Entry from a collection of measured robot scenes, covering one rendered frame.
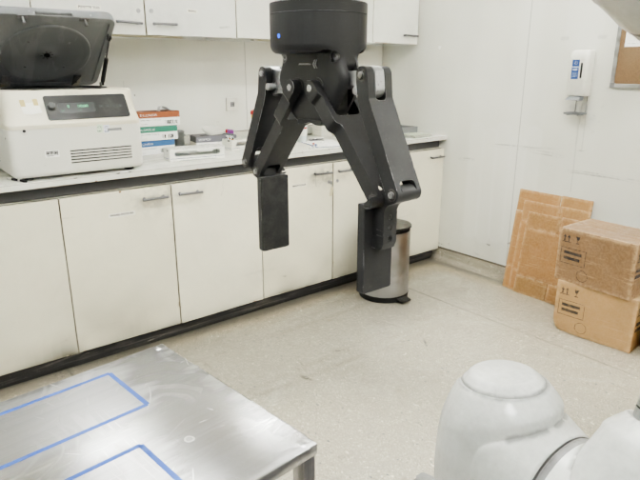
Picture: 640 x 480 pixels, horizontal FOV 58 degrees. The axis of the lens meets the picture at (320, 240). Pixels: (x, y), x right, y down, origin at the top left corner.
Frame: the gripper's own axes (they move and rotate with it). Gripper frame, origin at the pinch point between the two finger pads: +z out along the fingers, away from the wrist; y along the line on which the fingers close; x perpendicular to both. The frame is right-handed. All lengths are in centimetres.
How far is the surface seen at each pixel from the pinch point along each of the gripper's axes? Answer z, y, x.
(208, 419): 38, 36, -6
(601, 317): 105, 80, -247
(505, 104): 7, 174, -289
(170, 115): 9, 259, -106
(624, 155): 30, 99, -289
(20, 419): 38, 54, 17
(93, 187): 36, 224, -50
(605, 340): 117, 77, -247
